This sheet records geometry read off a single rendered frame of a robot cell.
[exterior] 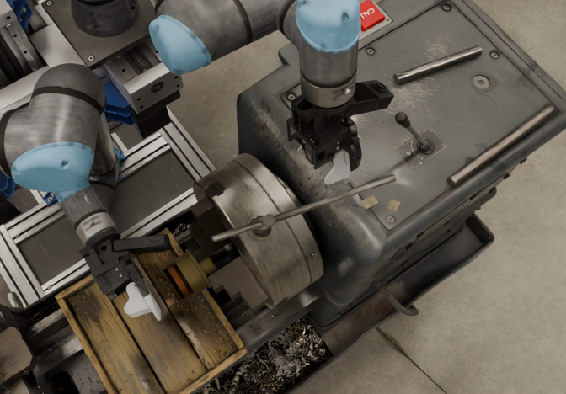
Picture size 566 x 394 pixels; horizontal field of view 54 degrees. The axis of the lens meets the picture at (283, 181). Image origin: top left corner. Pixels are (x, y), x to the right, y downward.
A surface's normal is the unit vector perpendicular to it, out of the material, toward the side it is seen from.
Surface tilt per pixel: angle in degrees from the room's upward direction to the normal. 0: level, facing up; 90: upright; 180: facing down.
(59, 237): 0
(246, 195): 10
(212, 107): 0
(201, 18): 18
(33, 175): 89
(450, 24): 0
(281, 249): 35
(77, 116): 39
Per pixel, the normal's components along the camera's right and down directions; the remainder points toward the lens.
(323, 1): -0.06, -0.54
